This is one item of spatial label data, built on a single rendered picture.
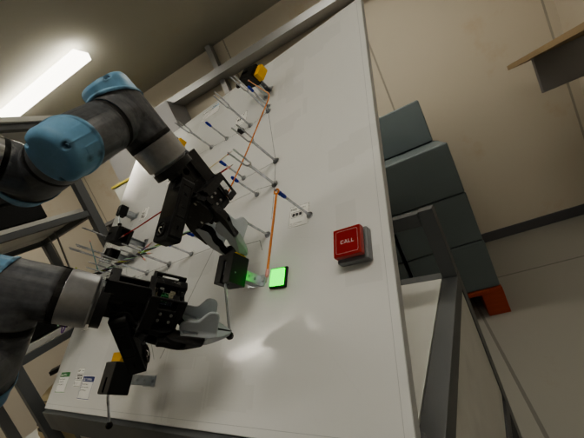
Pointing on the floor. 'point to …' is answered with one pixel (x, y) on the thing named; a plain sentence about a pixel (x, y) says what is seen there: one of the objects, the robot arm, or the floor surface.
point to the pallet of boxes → (399, 167)
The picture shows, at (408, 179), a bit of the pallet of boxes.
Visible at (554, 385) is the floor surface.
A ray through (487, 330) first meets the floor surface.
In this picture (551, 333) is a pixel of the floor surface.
